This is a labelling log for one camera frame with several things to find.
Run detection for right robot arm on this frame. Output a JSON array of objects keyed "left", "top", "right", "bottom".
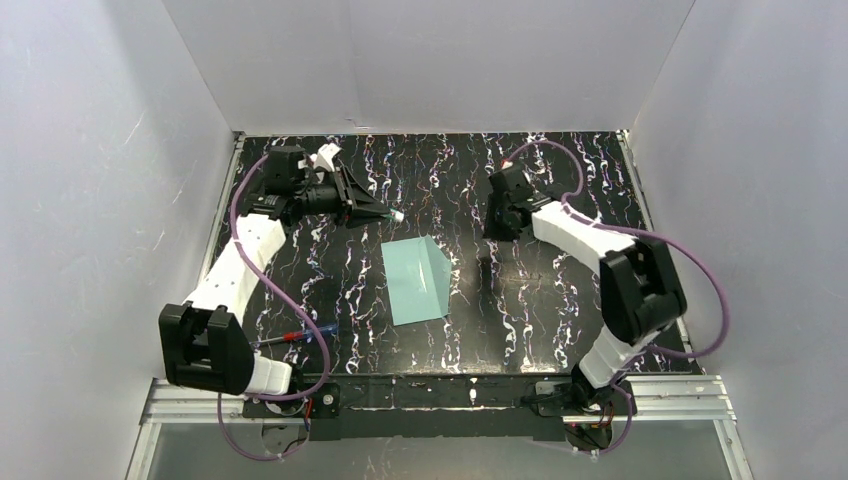
[{"left": 484, "top": 165, "right": 688, "bottom": 394}]

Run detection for green white glue stick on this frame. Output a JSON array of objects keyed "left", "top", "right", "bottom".
[{"left": 388, "top": 210, "right": 405, "bottom": 222}]

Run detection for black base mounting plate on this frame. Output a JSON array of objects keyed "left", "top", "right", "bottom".
[{"left": 242, "top": 373, "right": 637, "bottom": 446}]

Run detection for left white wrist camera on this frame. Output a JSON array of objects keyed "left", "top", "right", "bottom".
[{"left": 309, "top": 143, "right": 341, "bottom": 174}]

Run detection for purple cable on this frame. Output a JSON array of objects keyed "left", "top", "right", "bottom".
[
  {"left": 217, "top": 155, "right": 333, "bottom": 463},
  {"left": 506, "top": 139, "right": 731, "bottom": 458}
]

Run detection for teal envelope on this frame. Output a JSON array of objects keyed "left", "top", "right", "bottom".
[{"left": 381, "top": 235, "right": 452, "bottom": 326}]

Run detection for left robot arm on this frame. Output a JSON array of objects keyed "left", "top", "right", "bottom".
[{"left": 158, "top": 143, "right": 404, "bottom": 401}]

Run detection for blue red screwdriver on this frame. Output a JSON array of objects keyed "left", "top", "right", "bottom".
[{"left": 253, "top": 324, "right": 338, "bottom": 347}]

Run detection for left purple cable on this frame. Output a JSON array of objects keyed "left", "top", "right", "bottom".
[{"left": 217, "top": 155, "right": 333, "bottom": 463}]

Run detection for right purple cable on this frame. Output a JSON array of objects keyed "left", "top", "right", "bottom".
[{"left": 506, "top": 139, "right": 731, "bottom": 458}]

